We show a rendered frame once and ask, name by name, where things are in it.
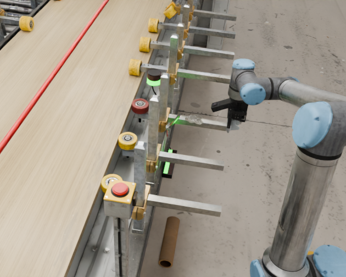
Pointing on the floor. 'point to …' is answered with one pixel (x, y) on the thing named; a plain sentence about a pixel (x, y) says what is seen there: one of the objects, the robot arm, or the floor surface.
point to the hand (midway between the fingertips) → (226, 129)
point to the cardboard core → (169, 242)
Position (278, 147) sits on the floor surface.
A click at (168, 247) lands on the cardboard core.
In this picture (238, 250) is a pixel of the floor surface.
